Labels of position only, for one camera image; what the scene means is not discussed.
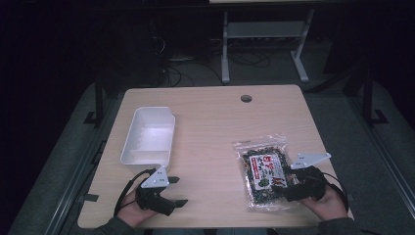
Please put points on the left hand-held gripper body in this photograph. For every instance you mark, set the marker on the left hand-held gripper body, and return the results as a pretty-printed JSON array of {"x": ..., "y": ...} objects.
[{"x": 159, "y": 178}]

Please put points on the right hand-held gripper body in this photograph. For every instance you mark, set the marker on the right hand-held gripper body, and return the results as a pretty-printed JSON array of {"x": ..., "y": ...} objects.
[{"x": 308, "y": 182}]

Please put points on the clear snack packet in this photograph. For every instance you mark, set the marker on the clear snack packet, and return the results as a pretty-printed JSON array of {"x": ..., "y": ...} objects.
[{"x": 265, "y": 168}]

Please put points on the person's right hand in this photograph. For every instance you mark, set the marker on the person's right hand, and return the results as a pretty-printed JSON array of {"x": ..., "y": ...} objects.
[{"x": 328, "y": 205}]

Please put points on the person's left hand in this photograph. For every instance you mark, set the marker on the person's left hand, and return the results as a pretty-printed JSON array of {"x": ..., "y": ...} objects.
[{"x": 132, "y": 212}]

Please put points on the white plastic bin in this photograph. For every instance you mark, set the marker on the white plastic bin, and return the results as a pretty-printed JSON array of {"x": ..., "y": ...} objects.
[{"x": 150, "y": 137}]

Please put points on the black metal stand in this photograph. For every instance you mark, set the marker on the black metal stand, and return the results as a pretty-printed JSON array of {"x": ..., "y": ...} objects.
[
  {"x": 99, "y": 101},
  {"x": 368, "y": 98}
]

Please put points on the white metal desk frame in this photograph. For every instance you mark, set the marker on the white metal desk frame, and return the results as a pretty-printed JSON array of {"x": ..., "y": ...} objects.
[{"x": 225, "y": 49}]

